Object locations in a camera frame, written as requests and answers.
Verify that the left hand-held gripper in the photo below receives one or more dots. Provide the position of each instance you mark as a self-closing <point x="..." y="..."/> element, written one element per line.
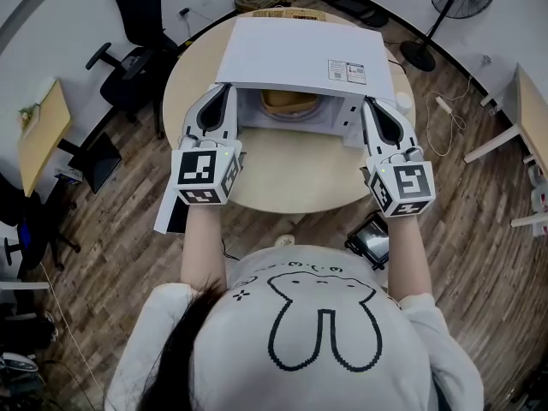
<point x="201" y="195"/>

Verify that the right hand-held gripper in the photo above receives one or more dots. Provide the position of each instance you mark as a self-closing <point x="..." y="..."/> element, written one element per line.
<point x="409" y="208"/>

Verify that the tan food container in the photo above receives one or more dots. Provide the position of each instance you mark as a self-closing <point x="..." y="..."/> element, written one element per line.
<point x="291" y="99"/>

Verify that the white microwave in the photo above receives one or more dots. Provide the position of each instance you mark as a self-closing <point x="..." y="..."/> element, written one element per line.
<point x="295" y="54"/>

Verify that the person's right forearm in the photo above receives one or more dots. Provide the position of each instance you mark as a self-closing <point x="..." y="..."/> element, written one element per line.
<point x="409" y="259"/>

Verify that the person's left forearm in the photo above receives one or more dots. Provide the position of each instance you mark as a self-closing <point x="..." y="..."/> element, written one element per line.
<point x="203" y="246"/>

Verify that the white round cup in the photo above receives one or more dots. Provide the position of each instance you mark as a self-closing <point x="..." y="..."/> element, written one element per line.
<point x="403" y="102"/>

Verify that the black screen device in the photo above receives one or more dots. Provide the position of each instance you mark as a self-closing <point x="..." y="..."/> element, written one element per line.
<point x="370" y="238"/>

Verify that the black office chair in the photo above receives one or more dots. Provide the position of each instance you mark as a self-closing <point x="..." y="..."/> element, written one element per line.
<point x="137" y="37"/>

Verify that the black flat panel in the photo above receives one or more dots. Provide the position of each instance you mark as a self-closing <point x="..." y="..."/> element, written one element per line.
<point x="96" y="163"/>

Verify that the black floor mats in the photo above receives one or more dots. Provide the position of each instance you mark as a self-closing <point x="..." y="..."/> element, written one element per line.
<point x="355" y="7"/>

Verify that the brown cardboard box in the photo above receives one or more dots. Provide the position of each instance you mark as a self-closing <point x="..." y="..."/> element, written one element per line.
<point x="295" y="13"/>

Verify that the white round device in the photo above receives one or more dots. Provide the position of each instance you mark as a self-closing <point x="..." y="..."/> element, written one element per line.
<point x="284" y="241"/>

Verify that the wooden desk with white legs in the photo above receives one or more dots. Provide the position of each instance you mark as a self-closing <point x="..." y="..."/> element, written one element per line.
<point x="531" y="114"/>

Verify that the blue box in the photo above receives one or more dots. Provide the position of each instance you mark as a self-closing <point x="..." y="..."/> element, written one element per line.
<point x="68" y="176"/>

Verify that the white jug with red label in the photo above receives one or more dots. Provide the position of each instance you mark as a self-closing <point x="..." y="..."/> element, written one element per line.
<point x="540" y="206"/>
<point x="538" y="176"/>

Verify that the wooden desk with black legs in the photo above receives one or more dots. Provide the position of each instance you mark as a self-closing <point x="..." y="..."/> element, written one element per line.
<point x="43" y="139"/>

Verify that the small flower plant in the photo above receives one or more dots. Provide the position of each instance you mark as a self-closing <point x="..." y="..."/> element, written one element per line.
<point x="29" y="114"/>

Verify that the black swivel chair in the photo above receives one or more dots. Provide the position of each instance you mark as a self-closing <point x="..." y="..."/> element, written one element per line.
<point x="25" y="229"/>

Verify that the person's white printed shirt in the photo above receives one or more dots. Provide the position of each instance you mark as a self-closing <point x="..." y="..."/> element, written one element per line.
<point x="325" y="383"/>

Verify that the white grey floor appliance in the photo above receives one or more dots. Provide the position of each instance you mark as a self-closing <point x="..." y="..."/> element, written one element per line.
<point x="19" y="362"/>

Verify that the black wall adapter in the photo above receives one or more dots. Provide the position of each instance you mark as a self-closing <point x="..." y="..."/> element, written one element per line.
<point x="184" y="12"/>

